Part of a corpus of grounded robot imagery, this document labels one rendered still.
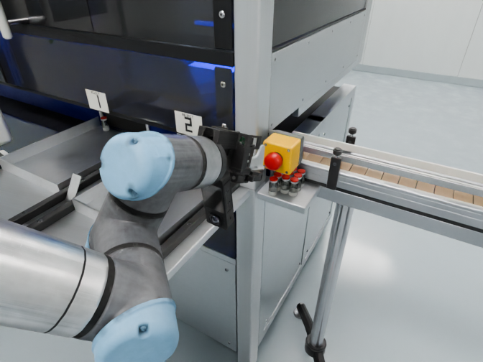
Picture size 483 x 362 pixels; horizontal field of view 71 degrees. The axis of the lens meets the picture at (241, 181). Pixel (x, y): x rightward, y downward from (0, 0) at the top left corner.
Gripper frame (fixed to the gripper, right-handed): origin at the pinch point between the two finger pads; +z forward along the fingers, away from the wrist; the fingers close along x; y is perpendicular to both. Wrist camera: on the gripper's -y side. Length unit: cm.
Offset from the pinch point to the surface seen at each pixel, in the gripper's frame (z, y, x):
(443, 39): 448, 153, -18
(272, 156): 7.5, 2.6, 0.1
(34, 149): 1, -13, 72
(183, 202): 4.1, -13.4, 18.4
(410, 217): 26.3, -4.9, -29.7
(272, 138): 10.6, 6.0, 2.2
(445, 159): 261, 9, -50
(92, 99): 10, 5, 61
